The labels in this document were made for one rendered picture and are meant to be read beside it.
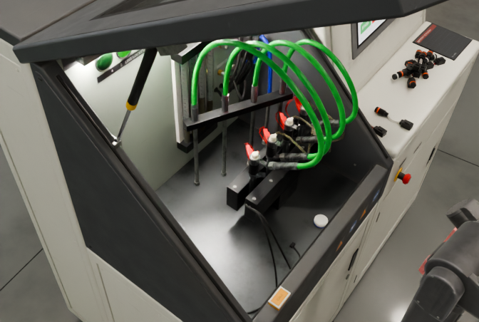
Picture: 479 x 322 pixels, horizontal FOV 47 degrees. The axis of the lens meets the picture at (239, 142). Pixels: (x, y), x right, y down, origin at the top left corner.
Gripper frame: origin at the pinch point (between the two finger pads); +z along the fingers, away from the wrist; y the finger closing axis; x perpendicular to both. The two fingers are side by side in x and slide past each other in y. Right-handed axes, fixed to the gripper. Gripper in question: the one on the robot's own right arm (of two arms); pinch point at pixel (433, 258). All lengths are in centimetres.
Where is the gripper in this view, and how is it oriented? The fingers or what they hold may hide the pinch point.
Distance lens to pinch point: 142.1
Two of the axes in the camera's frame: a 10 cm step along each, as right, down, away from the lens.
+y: -7.2, 4.8, -4.9
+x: 6.0, 7.9, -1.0
